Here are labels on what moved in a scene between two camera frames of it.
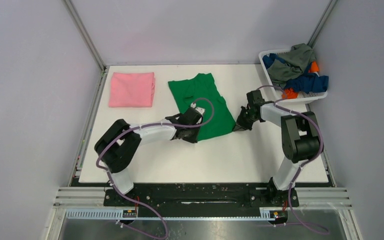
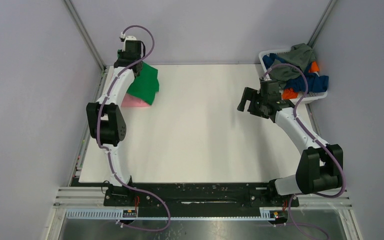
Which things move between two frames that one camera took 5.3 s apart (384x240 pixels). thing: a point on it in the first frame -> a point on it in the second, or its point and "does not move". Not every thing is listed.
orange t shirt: x=290 y=93 does not move
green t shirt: x=201 y=90 -> x=146 y=84
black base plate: x=202 y=200 does not move
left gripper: x=192 y=139 -> x=121 y=55
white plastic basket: x=277 y=91 does not move
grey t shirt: x=292 y=64 does not move
